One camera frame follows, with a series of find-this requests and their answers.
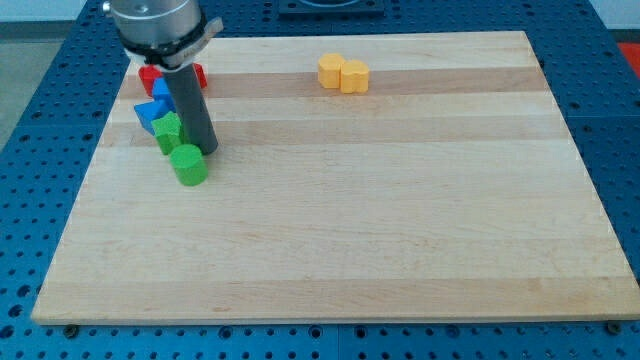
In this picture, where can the green star block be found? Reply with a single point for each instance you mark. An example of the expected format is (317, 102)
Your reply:
(168, 132)

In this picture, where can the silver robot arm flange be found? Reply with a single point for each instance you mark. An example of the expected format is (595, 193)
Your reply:
(167, 34)

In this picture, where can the blue triangle block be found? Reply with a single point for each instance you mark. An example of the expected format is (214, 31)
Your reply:
(150, 111)

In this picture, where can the wooden board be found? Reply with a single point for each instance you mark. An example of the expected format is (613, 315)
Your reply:
(451, 191)

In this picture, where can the yellow heart block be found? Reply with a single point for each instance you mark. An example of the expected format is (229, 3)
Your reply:
(354, 77)

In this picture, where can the yellow hexagon block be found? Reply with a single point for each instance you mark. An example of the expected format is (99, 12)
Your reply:
(329, 70)

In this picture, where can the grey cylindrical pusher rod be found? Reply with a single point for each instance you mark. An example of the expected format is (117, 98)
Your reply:
(185, 90)

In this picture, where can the green cylinder block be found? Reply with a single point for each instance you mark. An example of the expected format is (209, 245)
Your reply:
(188, 164)

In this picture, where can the red block behind rod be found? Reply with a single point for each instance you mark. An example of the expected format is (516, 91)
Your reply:
(201, 75)

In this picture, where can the blue cube block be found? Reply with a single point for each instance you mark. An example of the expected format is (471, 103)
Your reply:
(161, 92)

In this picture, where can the red cylinder block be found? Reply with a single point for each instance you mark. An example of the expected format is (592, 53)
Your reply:
(148, 74)

